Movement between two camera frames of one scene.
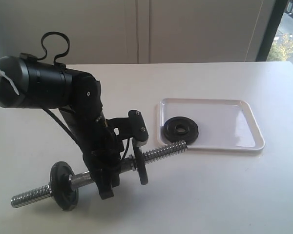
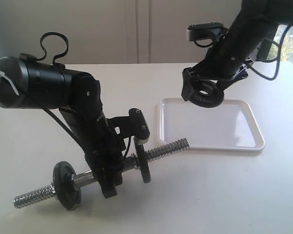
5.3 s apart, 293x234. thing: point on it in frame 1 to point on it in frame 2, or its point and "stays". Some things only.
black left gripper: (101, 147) stays
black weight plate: (179, 128) to (214, 97)
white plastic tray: (223, 124) stays
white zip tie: (2, 73) stays
